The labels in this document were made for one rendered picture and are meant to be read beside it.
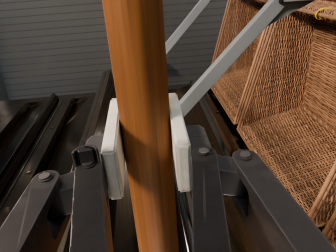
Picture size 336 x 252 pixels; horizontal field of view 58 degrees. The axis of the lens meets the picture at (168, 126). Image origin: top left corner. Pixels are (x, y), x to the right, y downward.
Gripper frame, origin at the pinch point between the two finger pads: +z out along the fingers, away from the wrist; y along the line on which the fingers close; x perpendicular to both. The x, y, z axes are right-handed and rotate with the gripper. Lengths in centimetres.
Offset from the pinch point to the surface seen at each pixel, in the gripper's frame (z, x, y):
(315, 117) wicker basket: 79, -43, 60
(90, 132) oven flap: 76, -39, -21
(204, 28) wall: 326, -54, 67
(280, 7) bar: 38.4, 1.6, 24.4
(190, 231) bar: 7.2, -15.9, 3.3
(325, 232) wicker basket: 29, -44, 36
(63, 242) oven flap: 29, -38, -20
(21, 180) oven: 73, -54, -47
